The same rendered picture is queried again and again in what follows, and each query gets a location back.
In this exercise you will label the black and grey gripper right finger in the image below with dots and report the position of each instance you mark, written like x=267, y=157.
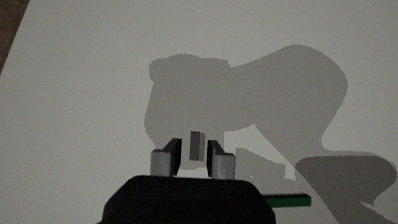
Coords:
x=220, y=165

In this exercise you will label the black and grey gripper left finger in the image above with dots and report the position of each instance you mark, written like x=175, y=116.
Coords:
x=166, y=162

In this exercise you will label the green rod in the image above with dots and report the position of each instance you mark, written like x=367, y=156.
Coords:
x=294, y=200

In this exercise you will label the dark grey rectangular block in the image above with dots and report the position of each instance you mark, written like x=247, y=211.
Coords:
x=194, y=145

